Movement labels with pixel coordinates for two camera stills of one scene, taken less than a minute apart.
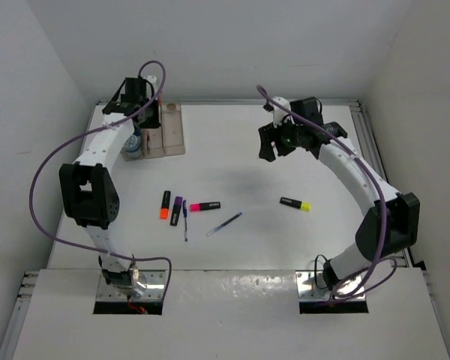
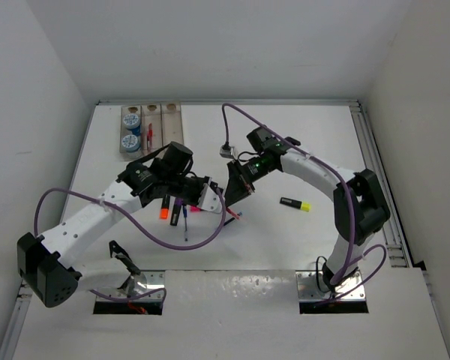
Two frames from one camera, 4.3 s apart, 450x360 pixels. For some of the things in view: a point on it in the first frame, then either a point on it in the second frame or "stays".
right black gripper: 269,133 to 237,189
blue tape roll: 133,143 stays
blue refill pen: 224,224 stays
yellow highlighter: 305,206 stays
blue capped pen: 185,214 stays
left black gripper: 153,102 to 200,181
